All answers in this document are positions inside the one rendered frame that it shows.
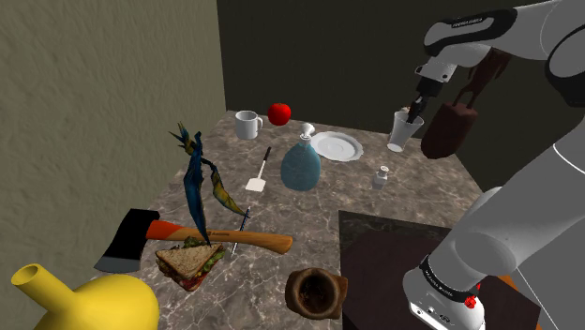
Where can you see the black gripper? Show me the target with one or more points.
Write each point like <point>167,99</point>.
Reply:
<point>430,87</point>

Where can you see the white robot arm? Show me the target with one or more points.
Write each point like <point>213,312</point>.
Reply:
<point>516,219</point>

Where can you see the white tall cup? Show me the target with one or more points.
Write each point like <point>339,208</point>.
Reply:
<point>400,135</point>

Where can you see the dark brown handbag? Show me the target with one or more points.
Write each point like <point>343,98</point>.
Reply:
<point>448,130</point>

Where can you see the small white salt shaker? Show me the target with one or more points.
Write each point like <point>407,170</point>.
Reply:
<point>379,179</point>

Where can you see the white plate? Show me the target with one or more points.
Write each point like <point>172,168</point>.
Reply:
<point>337,146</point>

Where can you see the blue soap dispenser bottle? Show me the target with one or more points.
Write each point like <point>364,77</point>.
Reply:
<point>300,169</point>

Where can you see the red tomato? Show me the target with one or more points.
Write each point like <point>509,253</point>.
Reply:
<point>278,114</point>

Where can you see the dark robot stand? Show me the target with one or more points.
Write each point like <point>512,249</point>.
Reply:
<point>379,260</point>

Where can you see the white mug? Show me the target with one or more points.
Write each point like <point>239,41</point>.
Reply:
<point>246,125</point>

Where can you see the blue pen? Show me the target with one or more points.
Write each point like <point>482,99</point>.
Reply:
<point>242,224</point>

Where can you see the blue dragon figure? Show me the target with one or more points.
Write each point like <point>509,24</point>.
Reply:
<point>194,182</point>

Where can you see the triangular sandwich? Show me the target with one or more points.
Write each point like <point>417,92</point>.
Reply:
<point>189,265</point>

